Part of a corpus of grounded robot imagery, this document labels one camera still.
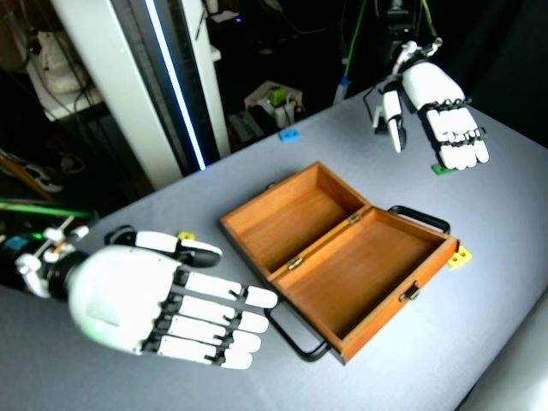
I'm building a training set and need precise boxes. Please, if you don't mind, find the wooden box with black handles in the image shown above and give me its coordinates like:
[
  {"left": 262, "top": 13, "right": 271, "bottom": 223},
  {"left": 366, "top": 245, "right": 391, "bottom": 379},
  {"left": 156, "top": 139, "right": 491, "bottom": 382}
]
[{"left": 218, "top": 161, "right": 460, "bottom": 366}]

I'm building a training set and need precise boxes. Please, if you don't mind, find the grey table cloth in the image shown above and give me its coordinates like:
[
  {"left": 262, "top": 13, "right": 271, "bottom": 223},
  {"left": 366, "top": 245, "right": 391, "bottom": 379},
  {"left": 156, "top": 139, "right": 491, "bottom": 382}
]
[{"left": 0, "top": 83, "right": 548, "bottom": 411}]

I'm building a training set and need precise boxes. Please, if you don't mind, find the white column with light strip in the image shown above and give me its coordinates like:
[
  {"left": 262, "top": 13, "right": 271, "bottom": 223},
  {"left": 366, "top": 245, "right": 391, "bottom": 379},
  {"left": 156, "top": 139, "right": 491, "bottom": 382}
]
[{"left": 50, "top": 0, "right": 232, "bottom": 189}]

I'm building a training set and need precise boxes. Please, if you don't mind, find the white shoe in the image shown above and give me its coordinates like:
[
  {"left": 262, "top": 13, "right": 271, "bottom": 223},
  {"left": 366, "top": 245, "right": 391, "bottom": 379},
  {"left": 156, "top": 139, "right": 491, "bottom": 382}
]
[{"left": 25, "top": 29, "right": 93, "bottom": 96}]

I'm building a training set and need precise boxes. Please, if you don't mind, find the blue and white plug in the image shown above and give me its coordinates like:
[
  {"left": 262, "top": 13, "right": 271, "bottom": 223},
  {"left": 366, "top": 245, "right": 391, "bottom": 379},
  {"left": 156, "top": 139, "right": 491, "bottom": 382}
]
[{"left": 332, "top": 75, "right": 351, "bottom": 104}]

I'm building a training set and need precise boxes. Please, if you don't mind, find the green cable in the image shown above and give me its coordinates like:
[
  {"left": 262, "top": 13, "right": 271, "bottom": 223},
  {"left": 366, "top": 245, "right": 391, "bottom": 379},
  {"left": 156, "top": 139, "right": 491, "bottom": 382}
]
[
  {"left": 420, "top": 0, "right": 439, "bottom": 39},
  {"left": 341, "top": 0, "right": 369, "bottom": 81}
]

